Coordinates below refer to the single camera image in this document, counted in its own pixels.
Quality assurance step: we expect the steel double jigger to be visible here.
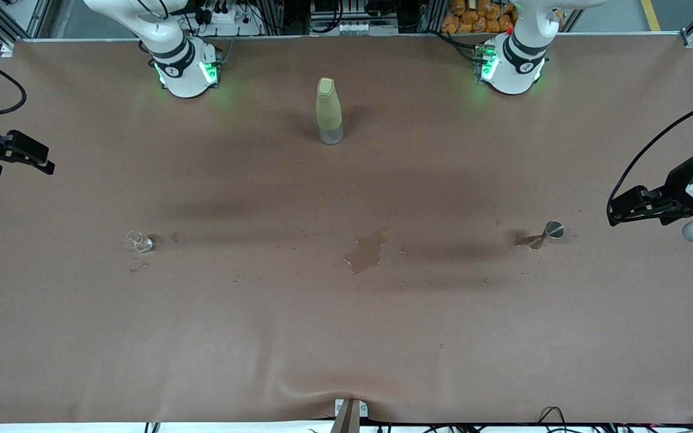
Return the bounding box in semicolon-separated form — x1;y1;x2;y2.
530;221;565;249

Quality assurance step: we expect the brown table mat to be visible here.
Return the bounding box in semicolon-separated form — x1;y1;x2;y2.
0;33;693;425

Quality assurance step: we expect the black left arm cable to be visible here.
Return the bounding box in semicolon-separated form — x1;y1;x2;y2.
606;95;693;226

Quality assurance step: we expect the spilled liquid puddle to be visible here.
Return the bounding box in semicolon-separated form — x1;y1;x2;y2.
343;226;390;275

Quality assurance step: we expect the white mounting plate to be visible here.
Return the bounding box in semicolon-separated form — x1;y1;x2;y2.
334;398;369;420

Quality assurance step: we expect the clear glass beaker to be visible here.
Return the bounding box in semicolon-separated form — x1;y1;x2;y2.
124;230;155;254

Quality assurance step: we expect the white power strip with plugs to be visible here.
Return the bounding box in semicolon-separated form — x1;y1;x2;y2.
193;0;263;37

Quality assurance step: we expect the green sleeved shaker bottle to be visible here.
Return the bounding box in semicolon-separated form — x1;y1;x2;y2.
315;77;345;146

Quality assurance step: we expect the white socket strip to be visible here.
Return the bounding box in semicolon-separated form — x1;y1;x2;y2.
310;18;398;35

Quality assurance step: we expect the brown camera post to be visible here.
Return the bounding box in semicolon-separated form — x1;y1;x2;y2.
330;399;362;433

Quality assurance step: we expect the orange packaged snacks pile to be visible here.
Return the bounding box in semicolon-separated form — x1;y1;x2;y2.
441;0;519;34

